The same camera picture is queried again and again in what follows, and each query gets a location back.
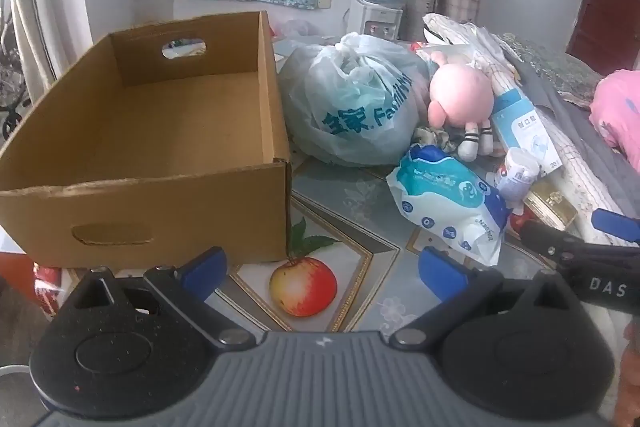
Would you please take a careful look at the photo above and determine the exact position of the blue white wet wipes pack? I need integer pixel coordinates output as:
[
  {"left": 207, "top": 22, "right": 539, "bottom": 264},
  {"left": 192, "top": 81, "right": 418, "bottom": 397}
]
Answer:
[{"left": 386, "top": 144, "right": 511, "bottom": 267}]

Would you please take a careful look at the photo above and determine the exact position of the blue white bandage box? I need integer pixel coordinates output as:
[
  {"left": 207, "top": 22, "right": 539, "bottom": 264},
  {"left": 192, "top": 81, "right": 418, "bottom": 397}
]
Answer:
[{"left": 490, "top": 89, "right": 562, "bottom": 176}]

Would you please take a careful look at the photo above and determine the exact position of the pink round plush toy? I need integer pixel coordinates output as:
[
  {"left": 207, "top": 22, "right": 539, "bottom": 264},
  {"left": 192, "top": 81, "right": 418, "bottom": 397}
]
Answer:
[{"left": 427, "top": 51, "right": 495, "bottom": 162}]

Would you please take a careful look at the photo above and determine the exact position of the strawberry tissue pack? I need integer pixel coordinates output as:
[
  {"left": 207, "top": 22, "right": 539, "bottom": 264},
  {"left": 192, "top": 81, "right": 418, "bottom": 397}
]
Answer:
[{"left": 494, "top": 147, "right": 540, "bottom": 208}]

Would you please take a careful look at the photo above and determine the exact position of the pink quilt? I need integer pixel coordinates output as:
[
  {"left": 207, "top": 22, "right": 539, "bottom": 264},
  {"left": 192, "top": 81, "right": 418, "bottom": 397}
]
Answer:
[{"left": 589, "top": 69, "right": 640, "bottom": 171}]

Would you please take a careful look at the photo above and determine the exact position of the brown cardboard box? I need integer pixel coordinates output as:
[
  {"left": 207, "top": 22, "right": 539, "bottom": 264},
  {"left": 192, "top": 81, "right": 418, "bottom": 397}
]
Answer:
[{"left": 1, "top": 12, "right": 291, "bottom": 270}]

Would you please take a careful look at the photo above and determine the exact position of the green floral scrunchie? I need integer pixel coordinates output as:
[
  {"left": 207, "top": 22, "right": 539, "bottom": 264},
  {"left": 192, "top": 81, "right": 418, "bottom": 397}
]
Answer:
[{"left": 412, "top": 126, "right": 458, "bottom": 154}]

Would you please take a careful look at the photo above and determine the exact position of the dark red door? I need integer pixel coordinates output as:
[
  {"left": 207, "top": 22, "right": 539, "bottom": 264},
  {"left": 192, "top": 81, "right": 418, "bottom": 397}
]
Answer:
[{"left": 566, "top": 0, "right": 639, "bottom": 76}]

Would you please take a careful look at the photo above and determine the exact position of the white FamilyMart plastic bag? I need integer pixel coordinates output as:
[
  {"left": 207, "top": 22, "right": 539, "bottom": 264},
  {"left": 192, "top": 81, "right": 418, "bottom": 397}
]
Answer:
[{"left": 278, "top": 32, "right": 430, "bottom": 167}]

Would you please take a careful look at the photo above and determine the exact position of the wheelchair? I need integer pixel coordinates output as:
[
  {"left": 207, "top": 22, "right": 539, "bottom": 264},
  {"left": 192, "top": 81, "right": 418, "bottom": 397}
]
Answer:
[{"left": 0, "top": 0, "right": 32, "bottom": 140}]

